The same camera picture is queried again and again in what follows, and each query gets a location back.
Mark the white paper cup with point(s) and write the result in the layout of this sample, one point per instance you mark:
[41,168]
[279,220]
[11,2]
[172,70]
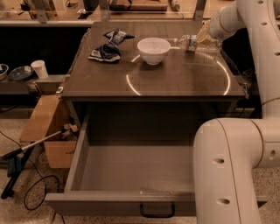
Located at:
[39,67]

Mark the white ceramic bowl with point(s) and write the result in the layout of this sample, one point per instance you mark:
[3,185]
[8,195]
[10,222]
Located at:
[153,50]

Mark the cardboard box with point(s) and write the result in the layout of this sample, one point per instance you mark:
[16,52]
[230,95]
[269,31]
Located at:
[49,116]

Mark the blue plate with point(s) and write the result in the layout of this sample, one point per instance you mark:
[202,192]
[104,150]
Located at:
[21,73]

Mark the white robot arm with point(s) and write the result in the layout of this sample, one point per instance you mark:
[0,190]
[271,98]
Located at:
[226,150]

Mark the grey bowl at left edge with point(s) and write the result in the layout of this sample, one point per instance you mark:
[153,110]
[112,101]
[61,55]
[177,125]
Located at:
[3,71]

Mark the grabber tool with black handle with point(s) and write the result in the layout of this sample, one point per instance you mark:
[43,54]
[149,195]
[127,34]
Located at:
[17,159]

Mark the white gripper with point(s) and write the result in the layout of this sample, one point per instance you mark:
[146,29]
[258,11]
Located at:
[215,27]

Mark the clear plastic water bottle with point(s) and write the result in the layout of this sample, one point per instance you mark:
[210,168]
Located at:
[190,44]

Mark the black drawer handle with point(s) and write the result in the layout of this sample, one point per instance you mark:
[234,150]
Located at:
[157,210]

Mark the open grey top drawer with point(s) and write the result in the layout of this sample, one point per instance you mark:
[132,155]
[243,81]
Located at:
[133,152]

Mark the low grey side shelf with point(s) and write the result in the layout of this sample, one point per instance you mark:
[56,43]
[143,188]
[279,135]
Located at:
[47,86]

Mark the crumpled blue chip bag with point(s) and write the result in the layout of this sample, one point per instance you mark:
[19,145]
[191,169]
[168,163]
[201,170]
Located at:
[109,52]

